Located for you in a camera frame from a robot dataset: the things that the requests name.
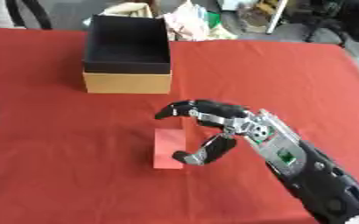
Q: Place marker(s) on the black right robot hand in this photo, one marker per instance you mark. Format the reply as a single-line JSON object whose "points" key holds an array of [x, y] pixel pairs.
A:
{"points": [[223, 112]]}

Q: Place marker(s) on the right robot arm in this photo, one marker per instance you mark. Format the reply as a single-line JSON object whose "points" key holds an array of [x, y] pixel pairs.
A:
{"points": [[310, 169]]}

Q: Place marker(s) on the tan cardboard box black inside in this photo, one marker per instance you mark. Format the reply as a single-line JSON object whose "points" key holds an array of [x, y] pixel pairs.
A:
{"points": [[127, 59]]}

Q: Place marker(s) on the red rectangular block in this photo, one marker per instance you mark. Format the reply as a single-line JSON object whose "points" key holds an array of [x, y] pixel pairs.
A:
{"points": [[168, 147]]}

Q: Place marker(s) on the pale crumpled bag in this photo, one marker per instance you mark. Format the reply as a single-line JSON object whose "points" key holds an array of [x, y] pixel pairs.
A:
{"points": [[192, 24]]}

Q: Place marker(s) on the white pole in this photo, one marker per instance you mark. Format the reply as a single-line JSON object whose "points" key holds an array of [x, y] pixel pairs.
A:
{"points": [[276, 16]]}

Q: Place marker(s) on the cream cloth bag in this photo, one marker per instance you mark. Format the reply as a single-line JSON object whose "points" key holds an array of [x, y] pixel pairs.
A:
{"points": [[129, 10]]}

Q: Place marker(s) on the black office chair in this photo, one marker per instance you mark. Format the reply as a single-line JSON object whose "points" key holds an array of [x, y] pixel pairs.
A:
{"points": [[330, 19]]}

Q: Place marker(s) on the black chair frame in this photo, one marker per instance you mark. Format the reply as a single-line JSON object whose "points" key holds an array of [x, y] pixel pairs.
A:
{"points": [[29, 13]]}

